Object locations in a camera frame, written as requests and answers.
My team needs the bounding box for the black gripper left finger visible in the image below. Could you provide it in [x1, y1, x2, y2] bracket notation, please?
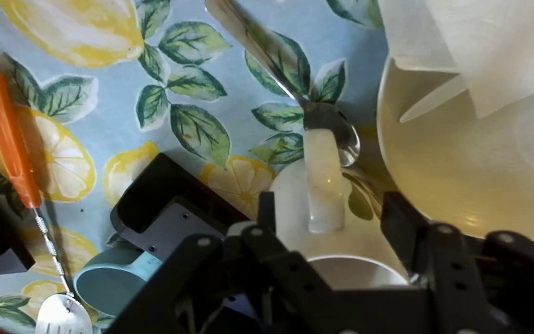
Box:
[257, 191, 276, 232]

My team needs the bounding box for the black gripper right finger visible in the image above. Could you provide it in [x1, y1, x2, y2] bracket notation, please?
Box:
[382, 191, 428, 275]

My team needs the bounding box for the silver metal spoon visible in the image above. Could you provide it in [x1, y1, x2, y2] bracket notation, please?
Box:
[204, 0, 363, 171]

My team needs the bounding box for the teal measuring cup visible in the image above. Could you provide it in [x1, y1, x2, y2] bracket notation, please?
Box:
[74, 243, 161, 316]

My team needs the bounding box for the lemon print tablecloth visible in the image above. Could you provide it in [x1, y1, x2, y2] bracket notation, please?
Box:
[0, 0, 404, 334]

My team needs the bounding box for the white paper napkin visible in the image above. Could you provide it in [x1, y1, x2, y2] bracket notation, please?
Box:
[378, 0, 534, 123]

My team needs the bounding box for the orange handled bar spoon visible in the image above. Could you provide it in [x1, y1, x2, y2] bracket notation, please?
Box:
[0, 73, 92, 334]

